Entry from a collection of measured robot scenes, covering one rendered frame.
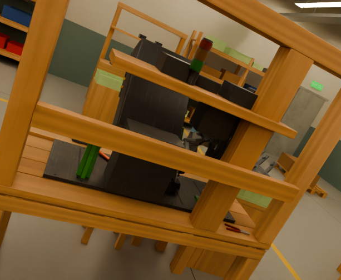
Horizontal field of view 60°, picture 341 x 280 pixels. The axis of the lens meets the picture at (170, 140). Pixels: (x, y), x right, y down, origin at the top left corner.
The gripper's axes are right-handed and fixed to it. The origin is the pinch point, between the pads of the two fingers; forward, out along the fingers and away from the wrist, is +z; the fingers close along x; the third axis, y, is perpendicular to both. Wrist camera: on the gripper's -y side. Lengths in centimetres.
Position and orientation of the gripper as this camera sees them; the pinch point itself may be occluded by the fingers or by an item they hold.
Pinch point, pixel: (187, 142)
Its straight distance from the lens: 168.0
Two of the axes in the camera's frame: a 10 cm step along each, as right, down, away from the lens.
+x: 2.4, -3.0, -9.2
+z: -9.7, 0.2, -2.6
